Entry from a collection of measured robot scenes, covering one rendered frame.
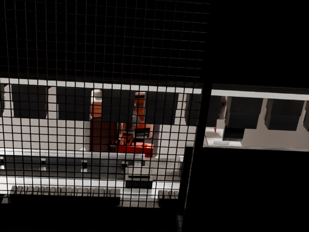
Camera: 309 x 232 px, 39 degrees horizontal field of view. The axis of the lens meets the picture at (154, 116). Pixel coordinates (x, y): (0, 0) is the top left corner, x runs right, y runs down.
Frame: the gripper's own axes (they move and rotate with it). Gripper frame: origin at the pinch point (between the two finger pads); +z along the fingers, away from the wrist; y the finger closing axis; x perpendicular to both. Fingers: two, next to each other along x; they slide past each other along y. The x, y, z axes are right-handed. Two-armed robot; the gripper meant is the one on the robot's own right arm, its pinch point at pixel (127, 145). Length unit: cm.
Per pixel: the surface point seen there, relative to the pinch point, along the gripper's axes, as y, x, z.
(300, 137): -198, 173, 26
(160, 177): 45.7, 19.9, 2.4
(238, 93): 55, 51, -45
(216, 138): 26, 48, -16
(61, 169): 50, -29, 2
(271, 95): 54, 67, -46
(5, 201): 92, -42, 3
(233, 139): 44, 54, -21
